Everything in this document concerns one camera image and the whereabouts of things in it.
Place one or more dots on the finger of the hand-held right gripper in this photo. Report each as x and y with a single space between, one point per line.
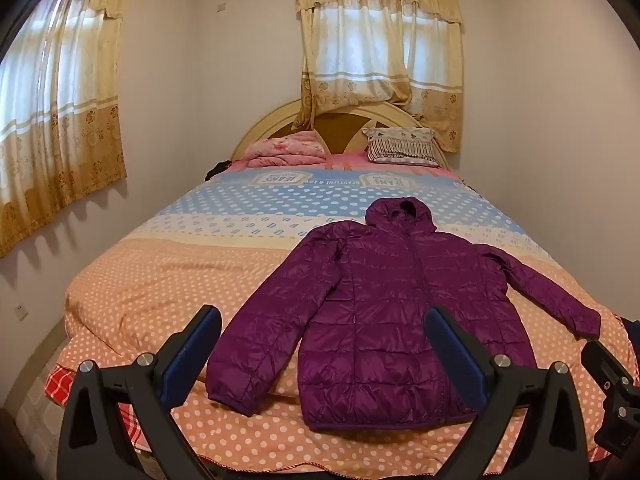
602 365

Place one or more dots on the wide beige floral curtain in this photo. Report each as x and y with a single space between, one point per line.
60 120

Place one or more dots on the grey striped pillow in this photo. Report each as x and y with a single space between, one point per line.
402 146

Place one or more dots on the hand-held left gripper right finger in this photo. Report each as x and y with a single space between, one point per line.
457 360

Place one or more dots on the purple hooded puffer jacket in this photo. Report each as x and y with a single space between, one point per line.
380 310

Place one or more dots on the cream arched headboard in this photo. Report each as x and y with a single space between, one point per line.
280 122

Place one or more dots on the red plaid sheet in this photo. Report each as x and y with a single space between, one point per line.
57 385

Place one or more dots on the short beige floral curtain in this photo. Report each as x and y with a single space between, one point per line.
380 50

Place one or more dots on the dark cloth beside bed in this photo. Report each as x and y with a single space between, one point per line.
217 169

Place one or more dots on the white wall socket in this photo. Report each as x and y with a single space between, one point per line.
20 311

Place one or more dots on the polka dot bedspread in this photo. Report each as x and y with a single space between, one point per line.
200 270

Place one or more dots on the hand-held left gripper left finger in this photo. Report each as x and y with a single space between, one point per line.
192 355

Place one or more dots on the pink folded blanket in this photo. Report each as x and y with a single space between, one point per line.
287 152

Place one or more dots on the pink bed sheet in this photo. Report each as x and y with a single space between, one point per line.
345 160

